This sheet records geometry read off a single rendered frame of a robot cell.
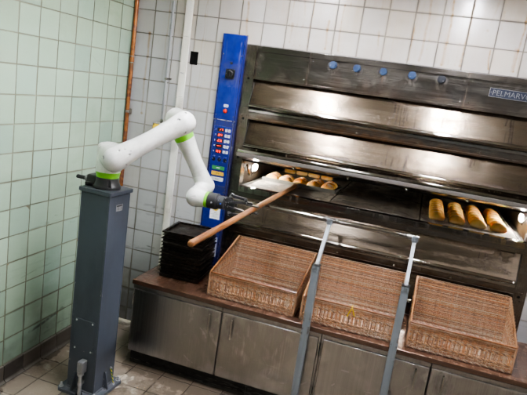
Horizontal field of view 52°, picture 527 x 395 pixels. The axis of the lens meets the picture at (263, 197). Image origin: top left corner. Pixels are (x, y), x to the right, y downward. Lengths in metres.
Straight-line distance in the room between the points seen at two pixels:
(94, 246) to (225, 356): 1.03
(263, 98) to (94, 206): 1.29
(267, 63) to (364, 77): 0.63
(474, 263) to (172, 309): 1.85
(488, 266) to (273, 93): 1.69
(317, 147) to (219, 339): 1.34
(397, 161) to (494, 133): 0.56
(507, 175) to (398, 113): 0.72
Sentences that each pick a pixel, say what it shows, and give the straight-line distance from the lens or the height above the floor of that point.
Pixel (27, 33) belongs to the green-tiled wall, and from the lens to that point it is 3.12.
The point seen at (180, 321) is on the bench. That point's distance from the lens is 3.41.
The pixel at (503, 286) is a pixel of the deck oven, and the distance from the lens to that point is 3.57.
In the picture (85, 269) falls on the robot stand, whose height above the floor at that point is 0.74.
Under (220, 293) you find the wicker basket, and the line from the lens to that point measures 3.30.
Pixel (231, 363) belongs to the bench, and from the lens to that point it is 3.38.
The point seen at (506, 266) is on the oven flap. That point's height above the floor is 1.02.
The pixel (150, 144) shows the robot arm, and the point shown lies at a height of 1.48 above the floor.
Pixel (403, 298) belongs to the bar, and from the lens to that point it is 2.94.
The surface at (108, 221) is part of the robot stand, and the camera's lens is 2.96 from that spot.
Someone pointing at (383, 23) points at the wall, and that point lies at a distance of 3.43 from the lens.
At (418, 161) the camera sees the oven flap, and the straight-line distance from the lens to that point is 3.40.
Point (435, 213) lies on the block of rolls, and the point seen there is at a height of 1.22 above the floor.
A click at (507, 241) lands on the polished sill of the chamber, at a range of 3.49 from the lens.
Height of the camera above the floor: 1.86
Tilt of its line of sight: 12 degrees down
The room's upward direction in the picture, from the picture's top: 8 degrees clockwise
